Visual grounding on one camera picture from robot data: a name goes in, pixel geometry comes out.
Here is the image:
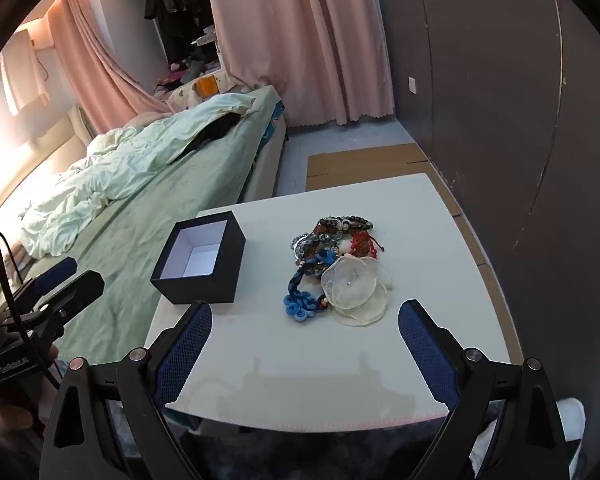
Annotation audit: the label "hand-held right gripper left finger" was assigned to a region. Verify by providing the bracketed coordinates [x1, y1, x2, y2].
[39, 301, 215, 480]

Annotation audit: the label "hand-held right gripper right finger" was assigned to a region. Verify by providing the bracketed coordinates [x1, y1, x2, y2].
[397, 300, 571, 480]

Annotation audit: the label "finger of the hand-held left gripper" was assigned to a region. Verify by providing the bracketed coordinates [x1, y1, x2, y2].
[35, 256, 79, 295]
[36, 270, 105, 322]

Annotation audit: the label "black gift box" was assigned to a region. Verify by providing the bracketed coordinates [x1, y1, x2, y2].
[150, 210, 246, 306]

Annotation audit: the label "white fabric flower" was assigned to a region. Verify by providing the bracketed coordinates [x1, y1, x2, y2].
[321, 254, 394, 327]

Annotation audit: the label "red braided bracelet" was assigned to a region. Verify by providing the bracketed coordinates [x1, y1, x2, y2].
[349, 231, 390, 262]

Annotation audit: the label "multicolour beaded bracelet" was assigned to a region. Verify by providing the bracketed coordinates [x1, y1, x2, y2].
[315, 214, 377, 235]

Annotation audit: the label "silver chain necklace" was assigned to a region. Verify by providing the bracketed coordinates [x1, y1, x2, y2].
[290, 231, 333, 267]

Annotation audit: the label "bed with green sheet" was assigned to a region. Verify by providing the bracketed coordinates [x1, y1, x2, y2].
[0, 85, 289, 366]

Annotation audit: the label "white shoe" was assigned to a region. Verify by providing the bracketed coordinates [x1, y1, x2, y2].
[469, 417, 502, 467]
[554, 397, 587, 479]

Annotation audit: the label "cream padded headboard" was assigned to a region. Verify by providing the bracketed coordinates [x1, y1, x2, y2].
[0, 105, 93, 226]

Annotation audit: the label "dark shaggy rug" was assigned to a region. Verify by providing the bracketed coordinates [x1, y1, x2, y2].
[177, 417, 456, 480]

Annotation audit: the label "flat cardboard sheets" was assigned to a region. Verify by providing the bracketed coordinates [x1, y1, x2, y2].
[305, 142, 498, 283]

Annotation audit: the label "tied-back pink curtain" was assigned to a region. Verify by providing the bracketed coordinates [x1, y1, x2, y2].
[46, 0, 182, 137]

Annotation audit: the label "pile of plush toys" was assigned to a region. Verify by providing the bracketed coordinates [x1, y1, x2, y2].
[154, 55, 221, 101]

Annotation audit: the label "white table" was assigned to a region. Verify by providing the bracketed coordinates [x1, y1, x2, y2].
[371, 0, 600, 366]

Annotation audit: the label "dark hanging clothes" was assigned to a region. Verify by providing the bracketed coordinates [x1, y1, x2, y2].
[143, 0, 217, 63]

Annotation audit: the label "wide pink curtain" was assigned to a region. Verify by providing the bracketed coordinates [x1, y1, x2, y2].
[200, 0, 397, 127]

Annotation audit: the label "black cable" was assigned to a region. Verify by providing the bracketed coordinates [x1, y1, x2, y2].
[0, 217, 63, 393]

